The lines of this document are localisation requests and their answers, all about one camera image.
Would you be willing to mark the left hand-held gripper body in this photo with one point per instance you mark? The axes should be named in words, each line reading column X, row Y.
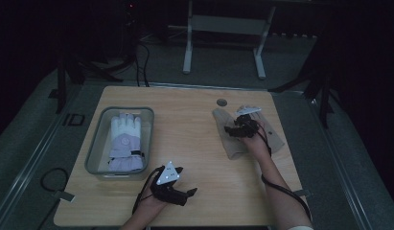
column 169, row 187

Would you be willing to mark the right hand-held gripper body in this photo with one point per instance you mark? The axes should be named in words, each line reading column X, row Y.
column 247, row 119

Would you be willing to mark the plain beige glove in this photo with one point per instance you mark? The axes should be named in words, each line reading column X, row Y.
column 226, row 140

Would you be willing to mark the purple white glove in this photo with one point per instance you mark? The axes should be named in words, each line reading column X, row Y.
column 126, row 140

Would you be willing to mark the grey plastic bin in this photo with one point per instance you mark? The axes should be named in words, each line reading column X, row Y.
column 122, row 143

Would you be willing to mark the person's right hand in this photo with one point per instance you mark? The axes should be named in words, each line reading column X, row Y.
column 257, row 142

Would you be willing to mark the person's left hand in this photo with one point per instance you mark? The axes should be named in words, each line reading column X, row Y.
column 150, row 201

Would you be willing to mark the grey table grommet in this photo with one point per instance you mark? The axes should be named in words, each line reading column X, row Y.
column 221, row 102

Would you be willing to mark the black tripod stand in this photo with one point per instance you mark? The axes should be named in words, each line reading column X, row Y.
column 76, row 68
column 316, row 80

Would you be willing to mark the white metal stand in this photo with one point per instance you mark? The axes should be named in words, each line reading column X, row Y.
column 226, row 25

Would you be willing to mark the white sleeve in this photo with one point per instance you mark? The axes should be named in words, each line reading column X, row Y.
column 300, row 228

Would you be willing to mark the black floor bracket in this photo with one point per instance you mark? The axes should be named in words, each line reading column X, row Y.
column 74, row 119

